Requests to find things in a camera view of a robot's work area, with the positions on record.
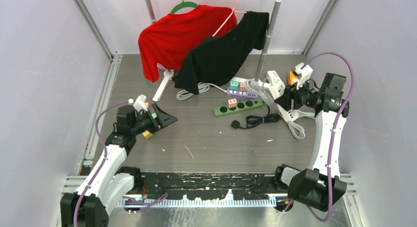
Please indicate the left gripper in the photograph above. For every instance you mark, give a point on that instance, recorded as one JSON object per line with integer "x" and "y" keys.
{"x": 162, "y": 120}

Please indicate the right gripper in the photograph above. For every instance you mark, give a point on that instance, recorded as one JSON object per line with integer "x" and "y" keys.
{"x": 285, "y": 99}

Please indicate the white power strip with USB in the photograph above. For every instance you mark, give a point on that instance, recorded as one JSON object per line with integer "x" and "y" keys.
{"x": 276, "y": 85}

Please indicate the orange power strip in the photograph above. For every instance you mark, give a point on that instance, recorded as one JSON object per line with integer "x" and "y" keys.
{"x": 292, "y": 78}

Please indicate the yellow plug adapter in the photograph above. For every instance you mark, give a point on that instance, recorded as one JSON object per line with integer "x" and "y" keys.
{"x": 148, "y": 135}

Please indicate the green power strip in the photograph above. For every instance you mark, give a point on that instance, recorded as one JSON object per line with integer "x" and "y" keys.
{"x": 242, "y": 106}

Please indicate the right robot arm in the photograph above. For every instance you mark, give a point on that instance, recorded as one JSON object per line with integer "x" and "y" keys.
{"x": 319, "y": 185}

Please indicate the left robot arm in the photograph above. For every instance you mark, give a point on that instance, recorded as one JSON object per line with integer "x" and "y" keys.
{"x": 108, "y": 182}

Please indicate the teal plug adapter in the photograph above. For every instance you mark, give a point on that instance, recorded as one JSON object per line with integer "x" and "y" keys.
{"x": 234, "y": 85}

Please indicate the purple power strip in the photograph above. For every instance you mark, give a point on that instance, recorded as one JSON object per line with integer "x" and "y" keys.
{"x": 241, "y": 94}

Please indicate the pink adapter on purple strip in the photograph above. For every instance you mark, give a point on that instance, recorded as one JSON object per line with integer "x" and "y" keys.
{"x": 242, "y": 87}

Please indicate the black t-shirt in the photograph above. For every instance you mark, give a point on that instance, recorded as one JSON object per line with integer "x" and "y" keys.
{"x": 217, "y": 59}

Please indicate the red t-shirt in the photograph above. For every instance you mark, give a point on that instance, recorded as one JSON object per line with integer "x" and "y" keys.
{"x": 171, "y": 38}

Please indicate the white clothes rack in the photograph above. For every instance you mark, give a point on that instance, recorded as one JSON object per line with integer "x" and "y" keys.
{"x": 169, "y": 73}

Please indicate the green clothes hanger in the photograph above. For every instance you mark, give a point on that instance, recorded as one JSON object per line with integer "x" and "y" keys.
{"x": 183, "y": 4}

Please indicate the pink clothes hanger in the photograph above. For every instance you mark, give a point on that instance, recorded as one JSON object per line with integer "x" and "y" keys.
{"x": 234, "y": 11}

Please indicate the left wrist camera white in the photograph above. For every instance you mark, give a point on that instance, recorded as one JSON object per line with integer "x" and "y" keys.
{"x": 139, "y": 103}

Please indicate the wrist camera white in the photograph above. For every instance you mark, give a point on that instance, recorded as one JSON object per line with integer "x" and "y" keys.
{"x": 303, "y": 72}
{"x": 139, "y": 103}

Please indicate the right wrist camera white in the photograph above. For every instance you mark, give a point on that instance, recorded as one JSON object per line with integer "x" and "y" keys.
{"x": 303, "y": 72}

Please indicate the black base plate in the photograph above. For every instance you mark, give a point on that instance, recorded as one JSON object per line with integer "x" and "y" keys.
{"x": 209, "y": 186}

